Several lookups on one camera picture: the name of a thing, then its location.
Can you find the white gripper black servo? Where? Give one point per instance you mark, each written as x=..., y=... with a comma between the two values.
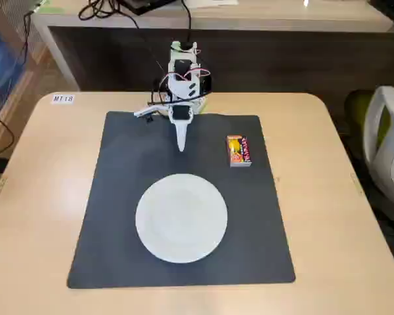
x=181, y=126

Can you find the red yellow snack box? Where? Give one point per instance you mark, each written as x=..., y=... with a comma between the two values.
x=239, y=151

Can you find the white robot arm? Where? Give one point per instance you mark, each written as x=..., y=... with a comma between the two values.
x=184, y=83

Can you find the white round dish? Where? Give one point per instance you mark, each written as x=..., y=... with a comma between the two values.
x=181, y=218

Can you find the dark grey square mat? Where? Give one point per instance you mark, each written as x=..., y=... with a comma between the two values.
x=124, y=213

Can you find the white MT18 label sticker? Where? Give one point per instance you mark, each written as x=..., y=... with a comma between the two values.
x=63, y=98

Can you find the beige background desk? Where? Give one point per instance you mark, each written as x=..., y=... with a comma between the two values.
x=249, y=19

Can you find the black device on desk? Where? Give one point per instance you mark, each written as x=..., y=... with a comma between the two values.
x=144, y=6

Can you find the white paper sheet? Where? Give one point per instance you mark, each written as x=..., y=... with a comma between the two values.
x=213, y=2

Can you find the green tape strip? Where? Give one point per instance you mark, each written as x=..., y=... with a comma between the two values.
x=51, y=9

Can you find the blue plastic bin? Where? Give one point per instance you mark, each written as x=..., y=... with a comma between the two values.
x=1, y=62

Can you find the white chair with green cushion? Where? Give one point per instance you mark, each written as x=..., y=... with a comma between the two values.
x=385, y=147

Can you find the black keyboard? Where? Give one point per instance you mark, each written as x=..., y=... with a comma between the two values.
x=392, y=8

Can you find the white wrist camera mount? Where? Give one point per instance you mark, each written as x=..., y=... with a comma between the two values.
x=144, y=111

